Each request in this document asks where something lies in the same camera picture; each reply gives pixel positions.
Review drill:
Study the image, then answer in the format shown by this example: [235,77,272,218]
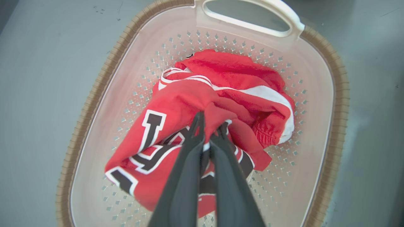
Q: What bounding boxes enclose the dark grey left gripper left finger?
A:
[148,111,206,227]

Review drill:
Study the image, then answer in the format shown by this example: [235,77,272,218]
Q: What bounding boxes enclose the cream plastic laundry basket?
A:
[55,0,350,227]

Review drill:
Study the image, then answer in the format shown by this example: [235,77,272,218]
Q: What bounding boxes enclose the red jersey with black letters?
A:
[104,49,295,218]

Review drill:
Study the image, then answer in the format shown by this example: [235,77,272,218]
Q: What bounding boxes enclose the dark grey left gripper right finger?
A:
[209,122,266,227]

